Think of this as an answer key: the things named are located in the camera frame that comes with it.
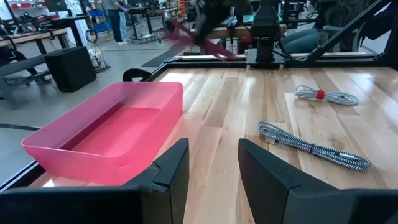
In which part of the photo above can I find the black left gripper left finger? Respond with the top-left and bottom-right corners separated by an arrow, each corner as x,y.
0,138 -> 190,224

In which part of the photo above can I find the black box on floor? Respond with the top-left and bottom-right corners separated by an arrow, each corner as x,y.
44,45 -> 97,93

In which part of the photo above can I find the black diagonal frame strut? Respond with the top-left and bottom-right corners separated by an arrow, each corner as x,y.
306,0 -> 392,63

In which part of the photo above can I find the black floor mat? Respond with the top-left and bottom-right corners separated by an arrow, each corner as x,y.
141,42 -> 188,68

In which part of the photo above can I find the seated person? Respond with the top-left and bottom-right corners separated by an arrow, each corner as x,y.
281,0 -> 398,54

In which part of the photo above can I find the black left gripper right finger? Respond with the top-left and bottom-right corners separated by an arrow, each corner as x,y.
238,138 -> 398,224

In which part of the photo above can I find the wooden background table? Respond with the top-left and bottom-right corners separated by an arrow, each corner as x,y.
189,23 -> 287,40

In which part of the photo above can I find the wooden workbench with black legs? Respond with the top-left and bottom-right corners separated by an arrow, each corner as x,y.
0,29 -> 70,56

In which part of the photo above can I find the grey low bench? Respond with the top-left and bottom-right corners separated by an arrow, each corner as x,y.
0,54 -> 51,102

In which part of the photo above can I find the pink plastic bin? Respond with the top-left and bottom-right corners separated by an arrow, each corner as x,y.
21,82 -> 184,187

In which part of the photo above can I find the black-white braided cable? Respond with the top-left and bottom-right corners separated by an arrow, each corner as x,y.
257,121 -> 373,173

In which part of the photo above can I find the dark monitor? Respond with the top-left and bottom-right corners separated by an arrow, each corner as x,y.
44,0 -> 68,12

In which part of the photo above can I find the black table frame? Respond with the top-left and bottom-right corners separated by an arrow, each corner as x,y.
142,52 -> 398,82

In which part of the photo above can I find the grey cable with red tie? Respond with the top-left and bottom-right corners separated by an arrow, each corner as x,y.
294,85 -> 360,106

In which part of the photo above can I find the maroon cable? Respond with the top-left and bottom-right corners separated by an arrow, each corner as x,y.
164,20 -> 238,60

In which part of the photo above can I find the black curved clamp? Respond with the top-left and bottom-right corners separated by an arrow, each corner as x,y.
122,68 -> 153,82

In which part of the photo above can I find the standing person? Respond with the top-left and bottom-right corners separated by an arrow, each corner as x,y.
104,0 -> 130,46

